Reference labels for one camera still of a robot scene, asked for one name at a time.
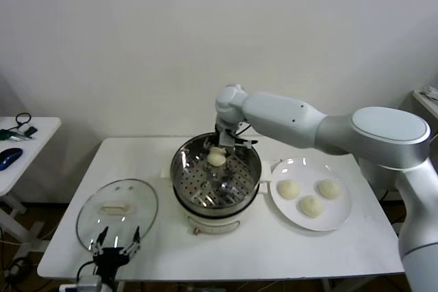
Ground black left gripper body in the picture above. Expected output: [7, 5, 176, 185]
[94, 248, 129, 278]

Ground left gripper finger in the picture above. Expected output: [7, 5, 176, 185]
[119, 226, 142, 256]
[90, 226, 110, 255]

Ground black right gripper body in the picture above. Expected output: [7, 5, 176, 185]
[214, 122, 240, 146]

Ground white steamed baozi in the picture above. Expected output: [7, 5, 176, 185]
[277, 179, 302, 200]
[317, 179, 342, 200]
[299, 195, 324, 219]
[207, 146, 227, 167]

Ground glass pot lid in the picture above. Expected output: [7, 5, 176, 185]
[75, 178, 159, 255]

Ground stainless steel steamer basket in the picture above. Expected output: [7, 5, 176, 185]
[160, 132, 273, 216]

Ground cream electric cooking pot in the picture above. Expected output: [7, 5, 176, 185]
[172, 182, 270, 237]

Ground blue computer mouse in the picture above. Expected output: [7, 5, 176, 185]
[0, 148, 24, 172]

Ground white round plate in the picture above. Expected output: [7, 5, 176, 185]
[268, 157, 353, 232]

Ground white side table with papers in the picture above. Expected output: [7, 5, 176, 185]
[412, 88, 438, 115]

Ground stack of papers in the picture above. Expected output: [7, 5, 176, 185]
[422, 85, 438, 101]

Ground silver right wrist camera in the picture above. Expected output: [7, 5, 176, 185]
[218, 129, 237, 148]

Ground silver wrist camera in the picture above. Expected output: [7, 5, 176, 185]
[218, 129, 237, 148]
[77, 274, 103, 290]

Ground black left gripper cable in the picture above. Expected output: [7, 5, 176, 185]
[77, 260, 99, 278]

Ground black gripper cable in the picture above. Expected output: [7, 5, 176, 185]
[77, 260, 99, 278]
[234, 120, 259, 148]

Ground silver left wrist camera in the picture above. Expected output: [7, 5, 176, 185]
[77, 274, 103, 290]

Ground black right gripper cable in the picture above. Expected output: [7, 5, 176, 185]
[234, 120, 259, 148]

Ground green handled tool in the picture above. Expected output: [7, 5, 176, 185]
[0, 129, 35, 142]

